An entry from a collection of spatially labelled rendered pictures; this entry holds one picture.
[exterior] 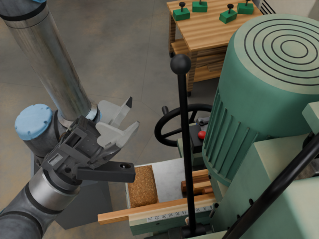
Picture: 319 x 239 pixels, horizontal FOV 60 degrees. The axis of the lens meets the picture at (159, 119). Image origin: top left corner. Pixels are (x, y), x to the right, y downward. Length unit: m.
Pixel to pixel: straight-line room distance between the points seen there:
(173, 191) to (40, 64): 0.55
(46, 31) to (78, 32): 2.23
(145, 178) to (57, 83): 0.40
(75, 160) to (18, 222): 0.14
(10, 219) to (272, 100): 0.46
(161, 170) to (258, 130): 0.57
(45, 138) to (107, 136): 0.67
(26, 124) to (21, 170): 1.04
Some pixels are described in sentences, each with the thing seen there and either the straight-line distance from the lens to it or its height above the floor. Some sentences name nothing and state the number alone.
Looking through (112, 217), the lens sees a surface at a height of 0.94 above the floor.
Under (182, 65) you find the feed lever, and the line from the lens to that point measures 0.45.
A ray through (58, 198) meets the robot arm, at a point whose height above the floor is 1.25.
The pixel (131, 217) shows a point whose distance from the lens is 0.84.
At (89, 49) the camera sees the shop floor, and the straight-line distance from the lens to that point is 2.78.
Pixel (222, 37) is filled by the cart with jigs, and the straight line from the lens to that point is 2.04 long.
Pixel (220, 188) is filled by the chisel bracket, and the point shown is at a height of 1.07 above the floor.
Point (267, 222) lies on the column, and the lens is 0.33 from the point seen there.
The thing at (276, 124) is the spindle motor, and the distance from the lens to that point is 0.41.
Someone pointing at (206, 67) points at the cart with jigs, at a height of 0.18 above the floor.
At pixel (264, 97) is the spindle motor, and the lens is 0.38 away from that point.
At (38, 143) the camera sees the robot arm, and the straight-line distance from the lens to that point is 1.16.
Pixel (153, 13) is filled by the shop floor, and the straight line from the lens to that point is 3.16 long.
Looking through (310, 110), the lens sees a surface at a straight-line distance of 0.35.
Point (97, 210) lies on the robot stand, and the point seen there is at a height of 0.18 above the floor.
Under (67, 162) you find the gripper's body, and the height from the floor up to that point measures 1.28.
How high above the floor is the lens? 1.76
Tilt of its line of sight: 55 degrees down
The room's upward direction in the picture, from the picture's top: straight up
